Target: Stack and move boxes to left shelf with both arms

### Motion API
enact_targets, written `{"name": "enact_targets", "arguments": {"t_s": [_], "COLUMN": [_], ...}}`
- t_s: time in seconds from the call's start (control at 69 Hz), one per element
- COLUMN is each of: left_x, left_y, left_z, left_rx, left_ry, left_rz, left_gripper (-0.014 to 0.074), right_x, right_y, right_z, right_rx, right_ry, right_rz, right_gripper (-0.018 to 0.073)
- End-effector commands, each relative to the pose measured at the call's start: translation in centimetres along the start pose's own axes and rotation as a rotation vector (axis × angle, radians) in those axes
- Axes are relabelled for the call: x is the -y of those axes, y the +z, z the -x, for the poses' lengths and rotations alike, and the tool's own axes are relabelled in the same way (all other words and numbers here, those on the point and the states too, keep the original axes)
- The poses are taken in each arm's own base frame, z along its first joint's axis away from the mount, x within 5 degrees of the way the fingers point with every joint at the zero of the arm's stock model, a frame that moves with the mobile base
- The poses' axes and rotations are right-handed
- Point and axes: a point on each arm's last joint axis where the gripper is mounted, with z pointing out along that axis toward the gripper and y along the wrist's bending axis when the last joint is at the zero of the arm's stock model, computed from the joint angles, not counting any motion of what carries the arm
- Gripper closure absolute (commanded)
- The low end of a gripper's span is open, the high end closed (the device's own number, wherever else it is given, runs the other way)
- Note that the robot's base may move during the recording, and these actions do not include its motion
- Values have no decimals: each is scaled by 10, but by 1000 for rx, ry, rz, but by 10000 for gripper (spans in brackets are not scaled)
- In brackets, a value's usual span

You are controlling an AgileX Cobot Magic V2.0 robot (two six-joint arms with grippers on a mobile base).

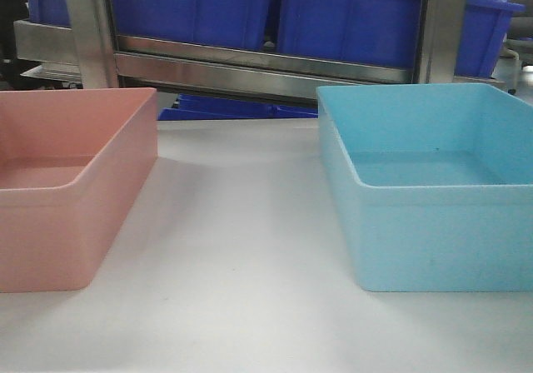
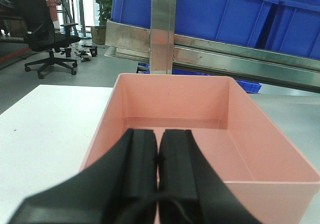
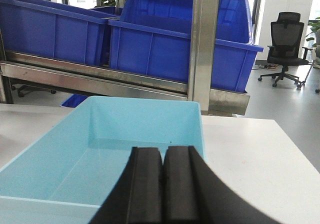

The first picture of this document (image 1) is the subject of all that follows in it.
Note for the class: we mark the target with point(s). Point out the pink plastic box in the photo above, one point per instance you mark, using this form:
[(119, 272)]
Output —
[(72, 165)]

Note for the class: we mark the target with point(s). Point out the blue bin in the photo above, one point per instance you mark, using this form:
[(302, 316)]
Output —
[(49, 12), (374, 32), (237, 24), (485, 25)]

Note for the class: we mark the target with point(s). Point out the blue bin upper middle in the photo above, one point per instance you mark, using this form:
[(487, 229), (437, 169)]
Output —
[(374, 32)]

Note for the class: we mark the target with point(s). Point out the blue bin far left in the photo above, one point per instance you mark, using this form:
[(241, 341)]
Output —
[(49, 12)]

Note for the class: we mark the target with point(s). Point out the stainless steel shelf rack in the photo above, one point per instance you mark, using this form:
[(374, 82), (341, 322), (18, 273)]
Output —
[(91, 52)]

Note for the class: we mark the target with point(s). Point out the light blue plastic box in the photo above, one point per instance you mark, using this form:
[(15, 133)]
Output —
[(432, 184)]

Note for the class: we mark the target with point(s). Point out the blue bin lower shelf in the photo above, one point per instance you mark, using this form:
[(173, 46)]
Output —
[(189, 107)]

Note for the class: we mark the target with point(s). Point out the blue bin upper right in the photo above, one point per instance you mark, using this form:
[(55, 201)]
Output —
[(485, 25)]

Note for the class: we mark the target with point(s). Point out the black office chair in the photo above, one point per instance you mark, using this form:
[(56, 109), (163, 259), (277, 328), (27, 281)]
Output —
[(11, 11)]

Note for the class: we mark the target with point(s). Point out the blue bin upper left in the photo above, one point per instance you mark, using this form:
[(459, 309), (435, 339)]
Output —
[(237, 24)]

